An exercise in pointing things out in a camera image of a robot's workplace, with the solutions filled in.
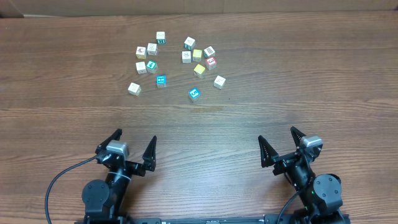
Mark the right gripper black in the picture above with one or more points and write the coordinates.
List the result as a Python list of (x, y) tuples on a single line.
[(290, 160)]

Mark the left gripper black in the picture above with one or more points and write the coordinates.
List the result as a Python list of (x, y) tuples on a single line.
[(125, 163)]

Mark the blue number 5 block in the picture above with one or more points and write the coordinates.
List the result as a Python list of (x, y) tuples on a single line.
[(194, 94)]

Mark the plain block red car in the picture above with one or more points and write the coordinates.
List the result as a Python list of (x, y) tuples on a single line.
[(219, 82)]

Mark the red number 3 block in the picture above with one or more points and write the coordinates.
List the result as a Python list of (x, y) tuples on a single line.
[(211, 63)]

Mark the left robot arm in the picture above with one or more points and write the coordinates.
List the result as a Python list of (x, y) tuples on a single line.
[(103, 198)]

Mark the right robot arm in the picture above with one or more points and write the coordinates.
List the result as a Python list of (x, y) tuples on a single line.
[(317, 198)]

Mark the plain block letter T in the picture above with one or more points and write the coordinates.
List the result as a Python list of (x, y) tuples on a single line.
[(134, 89)]

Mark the blue letter H block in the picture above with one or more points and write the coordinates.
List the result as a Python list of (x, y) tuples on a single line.
[(161, 81)]

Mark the plain wooden block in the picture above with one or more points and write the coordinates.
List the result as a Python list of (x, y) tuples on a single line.
[(141, 67)]

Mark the green number 4 block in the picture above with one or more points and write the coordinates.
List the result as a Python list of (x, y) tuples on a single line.
[(152, 66)]

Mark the block with red picture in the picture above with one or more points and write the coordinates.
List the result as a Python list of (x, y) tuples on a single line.
[(141, 52)]

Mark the plain block K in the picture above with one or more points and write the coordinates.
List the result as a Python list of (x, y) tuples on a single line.
[(152, 49)]

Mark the yellow block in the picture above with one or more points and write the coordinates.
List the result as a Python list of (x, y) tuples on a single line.
[(196, 55), (199, 71)]

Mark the plain block red drawing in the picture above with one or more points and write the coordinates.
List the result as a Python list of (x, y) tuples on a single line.
[(186, 56)]

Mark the yellow top block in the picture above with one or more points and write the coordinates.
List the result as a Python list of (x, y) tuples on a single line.
[(196, 55)]

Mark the block with teal side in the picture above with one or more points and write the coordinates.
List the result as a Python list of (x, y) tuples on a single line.
[(160, 37)]

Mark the white block green side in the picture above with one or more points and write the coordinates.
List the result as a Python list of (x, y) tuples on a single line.
[(209, 52)]

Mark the white block teal side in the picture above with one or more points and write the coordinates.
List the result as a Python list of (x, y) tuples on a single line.
[(189, 43)]

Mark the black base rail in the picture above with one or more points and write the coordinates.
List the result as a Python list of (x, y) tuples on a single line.
[(266, 219)]

